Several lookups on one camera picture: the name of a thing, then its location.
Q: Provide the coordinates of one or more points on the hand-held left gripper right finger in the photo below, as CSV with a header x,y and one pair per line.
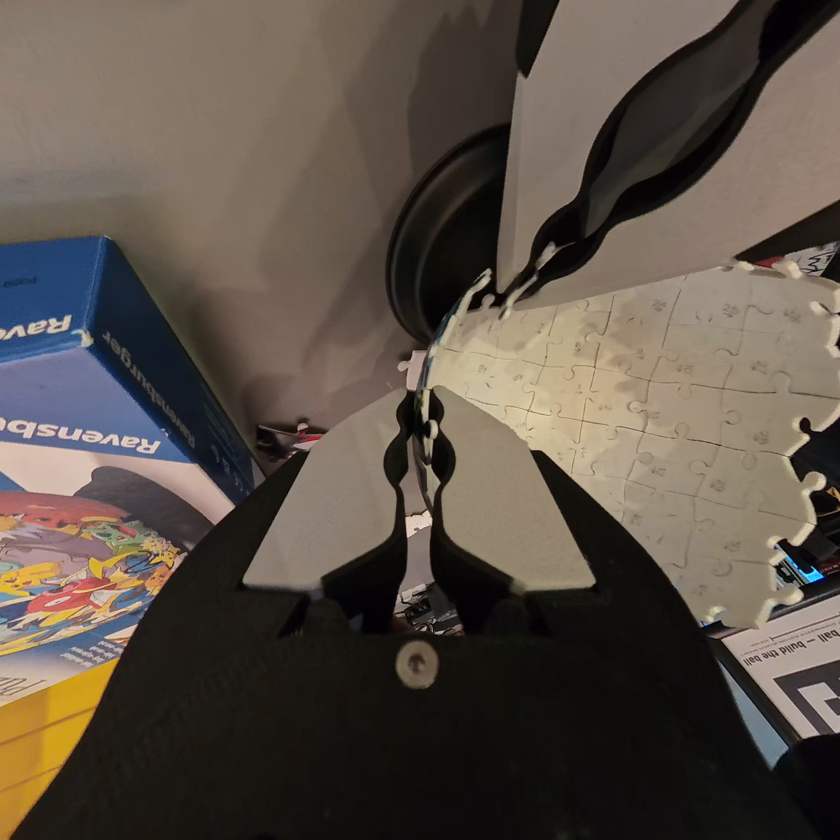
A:
x,y
505,512

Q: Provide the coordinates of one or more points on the colourful cartoon puzzle ball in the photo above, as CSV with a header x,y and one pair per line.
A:
x,y
656,426

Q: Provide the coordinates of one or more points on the white sheet with black tag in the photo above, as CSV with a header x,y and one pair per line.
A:
x,y
807,649

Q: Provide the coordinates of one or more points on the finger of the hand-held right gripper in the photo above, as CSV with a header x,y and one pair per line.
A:
x,y
571,98
754,197

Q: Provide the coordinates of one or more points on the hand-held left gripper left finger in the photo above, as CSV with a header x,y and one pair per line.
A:
x,y
321,512

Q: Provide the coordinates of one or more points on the blue puzzle box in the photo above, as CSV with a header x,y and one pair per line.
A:
x,y
98,407

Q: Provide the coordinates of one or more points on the black round ball stand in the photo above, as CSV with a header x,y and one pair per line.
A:
x,y
446,236

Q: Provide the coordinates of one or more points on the black red white puzzle piece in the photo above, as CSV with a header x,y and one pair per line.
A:
x,y
289,438

